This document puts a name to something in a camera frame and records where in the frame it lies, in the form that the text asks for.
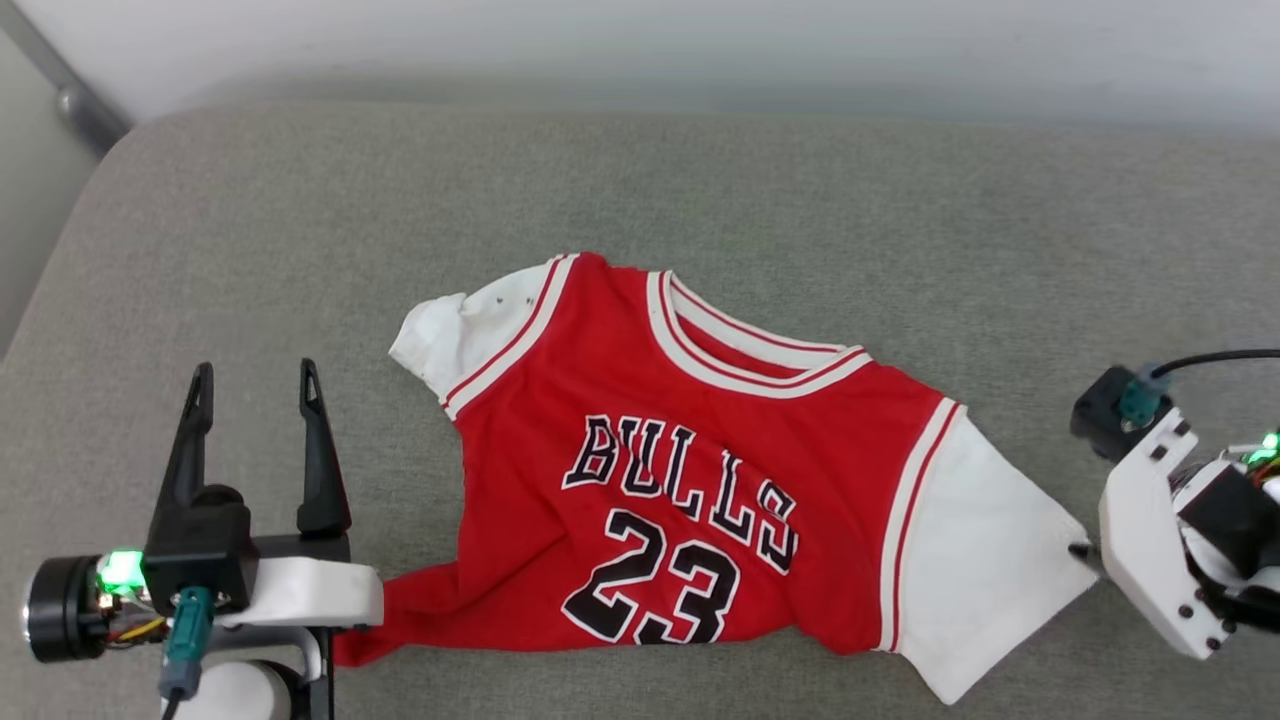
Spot right white camera bracket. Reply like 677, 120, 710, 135
1098, 408, 1236, 661

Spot grey metal rail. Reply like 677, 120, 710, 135
0, 0, 133, 156

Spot grey fabric sofa cushion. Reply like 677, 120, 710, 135
0, 100, 1280, 720

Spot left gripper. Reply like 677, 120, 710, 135
22, 358, 353, 663

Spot white camera bracket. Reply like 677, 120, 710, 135
215, 555, 386, 681
1098, 408, 1236, 661

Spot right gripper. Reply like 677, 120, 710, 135
1068, 430, 1280, 636

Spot right camera cable teal plug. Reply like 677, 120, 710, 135
1118, 348, 1280, 426

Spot red white Bulls jersey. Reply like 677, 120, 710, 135
333, 252, 1101, 706

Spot left white camera bracket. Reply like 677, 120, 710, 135
215, 555, 386, 681

